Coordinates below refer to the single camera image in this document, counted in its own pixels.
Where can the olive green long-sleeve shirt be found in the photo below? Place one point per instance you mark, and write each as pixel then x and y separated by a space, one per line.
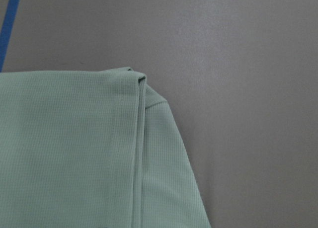
pixel 92 150

